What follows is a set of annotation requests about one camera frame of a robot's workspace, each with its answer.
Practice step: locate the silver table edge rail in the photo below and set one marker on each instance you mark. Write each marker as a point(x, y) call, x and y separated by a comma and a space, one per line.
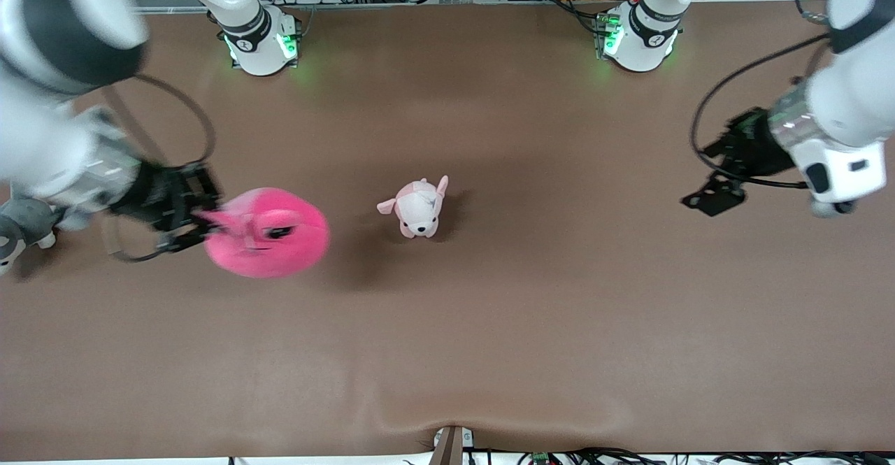
point(419, 5)

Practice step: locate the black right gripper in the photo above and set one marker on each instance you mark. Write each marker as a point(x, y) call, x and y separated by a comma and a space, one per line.
point(155, 196)

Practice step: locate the pink round plush toy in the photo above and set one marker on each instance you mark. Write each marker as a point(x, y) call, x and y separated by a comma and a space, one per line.
point(273, 234)

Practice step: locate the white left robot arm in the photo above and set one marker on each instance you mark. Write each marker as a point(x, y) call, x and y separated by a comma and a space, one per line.
point(853, 94)

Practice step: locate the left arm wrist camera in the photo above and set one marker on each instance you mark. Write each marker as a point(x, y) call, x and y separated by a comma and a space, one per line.
point(839, 171)

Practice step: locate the small green circuit board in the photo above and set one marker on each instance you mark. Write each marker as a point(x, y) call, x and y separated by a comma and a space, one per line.
point(540, 459)

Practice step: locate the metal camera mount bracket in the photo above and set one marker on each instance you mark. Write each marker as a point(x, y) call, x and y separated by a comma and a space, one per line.
point(451, 447)

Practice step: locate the grey white plush husky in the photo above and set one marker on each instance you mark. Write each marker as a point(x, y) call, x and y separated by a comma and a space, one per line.
point(8, 248)

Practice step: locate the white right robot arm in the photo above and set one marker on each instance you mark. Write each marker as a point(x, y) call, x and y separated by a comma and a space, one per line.
point(35, 136)

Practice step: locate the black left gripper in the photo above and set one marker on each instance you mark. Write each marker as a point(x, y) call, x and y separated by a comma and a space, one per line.
point(754, 149)

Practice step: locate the white pink plush dog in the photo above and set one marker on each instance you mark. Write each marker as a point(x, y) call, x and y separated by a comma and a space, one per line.
point(418, 210)

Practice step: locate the brown table mat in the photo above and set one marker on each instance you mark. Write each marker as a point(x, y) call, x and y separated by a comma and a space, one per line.
point(447, 353)

